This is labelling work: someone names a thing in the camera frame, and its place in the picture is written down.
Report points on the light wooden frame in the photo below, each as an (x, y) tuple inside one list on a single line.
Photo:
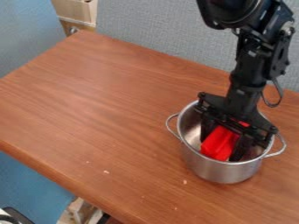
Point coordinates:
[(77, 14)]

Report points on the black and white object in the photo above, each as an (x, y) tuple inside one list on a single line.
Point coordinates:
[(8, 211)]

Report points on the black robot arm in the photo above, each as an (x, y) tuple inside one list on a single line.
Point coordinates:
[(263, 25)]

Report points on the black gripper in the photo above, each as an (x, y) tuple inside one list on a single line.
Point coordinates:
[(235, 112)]

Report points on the wooden table leg frame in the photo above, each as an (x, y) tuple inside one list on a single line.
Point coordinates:
[(80, 213)]

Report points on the stainless steel pot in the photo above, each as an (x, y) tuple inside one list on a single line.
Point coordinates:
[(184, 125)]

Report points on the red plastic block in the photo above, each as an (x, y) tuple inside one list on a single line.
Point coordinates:
[(219, 143)]

